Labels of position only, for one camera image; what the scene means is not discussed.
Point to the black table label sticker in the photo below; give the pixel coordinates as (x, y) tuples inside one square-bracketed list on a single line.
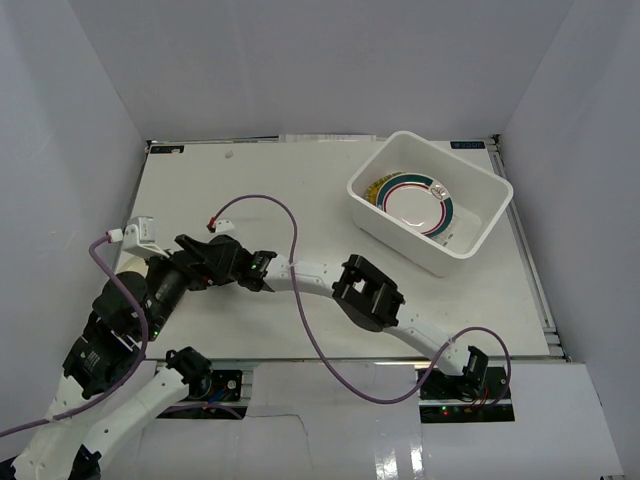
[(166, 149)]

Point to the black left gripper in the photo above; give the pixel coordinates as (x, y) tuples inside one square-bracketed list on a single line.
[(189, 270)]

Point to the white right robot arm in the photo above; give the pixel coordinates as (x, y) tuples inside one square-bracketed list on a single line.
[(367, 296)]

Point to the cream translucent plate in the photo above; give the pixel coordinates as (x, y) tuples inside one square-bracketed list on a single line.
[(134, 264)]

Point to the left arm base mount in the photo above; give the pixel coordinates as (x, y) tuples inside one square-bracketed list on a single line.
[(217, 397)]

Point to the white plastic bin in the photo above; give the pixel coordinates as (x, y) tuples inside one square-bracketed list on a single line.
[(480, 197)]

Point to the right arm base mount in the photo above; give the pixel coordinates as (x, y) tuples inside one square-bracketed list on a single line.
[(440, 402)]

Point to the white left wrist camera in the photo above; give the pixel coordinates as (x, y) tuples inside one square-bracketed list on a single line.
[(138, 238)]

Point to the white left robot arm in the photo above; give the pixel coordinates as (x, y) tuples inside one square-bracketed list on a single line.
[(76, 440)]

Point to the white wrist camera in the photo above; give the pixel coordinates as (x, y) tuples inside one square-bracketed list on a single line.
[(220, 226), (138, 238)]

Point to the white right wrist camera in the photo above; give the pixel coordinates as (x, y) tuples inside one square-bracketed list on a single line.
[(220, 226)]

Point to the round bamboo pattern plate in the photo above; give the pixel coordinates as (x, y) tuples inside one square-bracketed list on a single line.
[(372, 190)]

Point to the white green rimmed plate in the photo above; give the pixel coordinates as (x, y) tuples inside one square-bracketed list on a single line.
[(418, 201)]

